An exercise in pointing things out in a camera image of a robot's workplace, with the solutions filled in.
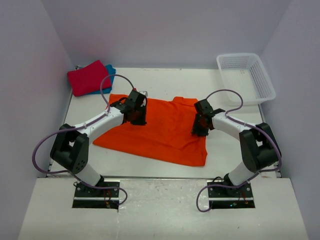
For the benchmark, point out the folded blue t shirt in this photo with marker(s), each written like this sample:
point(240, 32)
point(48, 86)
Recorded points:
point(110, 77)

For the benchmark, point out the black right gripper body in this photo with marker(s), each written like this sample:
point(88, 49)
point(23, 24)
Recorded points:
point(199, 127)

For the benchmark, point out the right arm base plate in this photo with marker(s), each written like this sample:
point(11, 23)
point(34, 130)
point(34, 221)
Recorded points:
point(227, 198)

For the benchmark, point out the folded red t shirt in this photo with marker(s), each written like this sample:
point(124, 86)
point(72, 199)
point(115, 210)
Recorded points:
point(86, 80)

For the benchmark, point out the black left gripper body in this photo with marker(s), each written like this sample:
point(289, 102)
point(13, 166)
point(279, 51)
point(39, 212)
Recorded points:
point(139, 118)

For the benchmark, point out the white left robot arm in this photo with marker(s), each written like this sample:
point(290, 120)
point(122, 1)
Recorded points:
point(71, 146)

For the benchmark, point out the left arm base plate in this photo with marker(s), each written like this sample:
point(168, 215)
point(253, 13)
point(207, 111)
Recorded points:
point(90, 198)

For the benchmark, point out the white plastic basket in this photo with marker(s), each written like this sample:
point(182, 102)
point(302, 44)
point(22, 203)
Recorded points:
point(245, 74)

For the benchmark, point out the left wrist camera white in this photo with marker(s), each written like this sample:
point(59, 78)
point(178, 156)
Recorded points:
point(145, 93)

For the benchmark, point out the orange t shirt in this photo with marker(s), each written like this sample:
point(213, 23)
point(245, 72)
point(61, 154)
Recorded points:
point(167, 135)

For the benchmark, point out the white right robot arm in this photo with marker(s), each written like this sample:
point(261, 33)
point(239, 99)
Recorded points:
point(258, 146)

